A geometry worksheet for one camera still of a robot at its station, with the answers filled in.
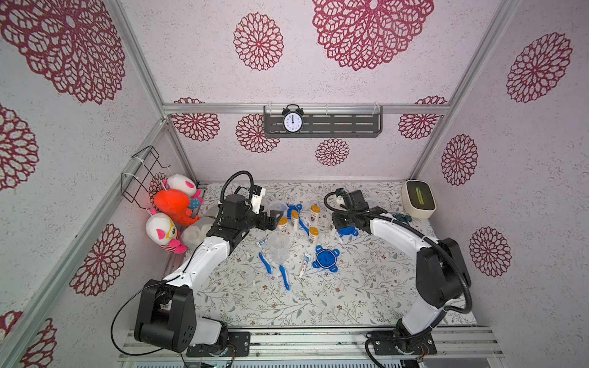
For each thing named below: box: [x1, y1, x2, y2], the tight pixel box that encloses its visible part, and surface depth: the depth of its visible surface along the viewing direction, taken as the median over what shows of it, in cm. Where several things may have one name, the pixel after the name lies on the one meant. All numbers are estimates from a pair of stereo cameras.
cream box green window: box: [402, 179, 438, 220], surface depth 108 cm
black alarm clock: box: [282, 103, 304, 133], surface depth 92 cm
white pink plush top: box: [163, 174, 197, 198], surface depth 97 cm
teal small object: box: [392, 213, 414, 223], surface depth 99 cm
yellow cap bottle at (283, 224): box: [277, 216, 288, 233], surface depth 95 cm
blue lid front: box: [312, 245, 340, 273], surface depth 95 cm
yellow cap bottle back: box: [310, 204, 321, 227], surface depth 100 cm
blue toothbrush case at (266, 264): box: [258, 252, 273, 274], surface depth 93 cm
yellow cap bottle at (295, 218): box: [291, 209, 300, 231], surface depth 98 cm
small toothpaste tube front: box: [299, 253, 312, 278], surface depth 93 cm
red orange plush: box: [154, 188, 200, 226], surface depth 91 cm
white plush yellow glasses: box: [145, 212, 188, 254], surface depth 82 cm
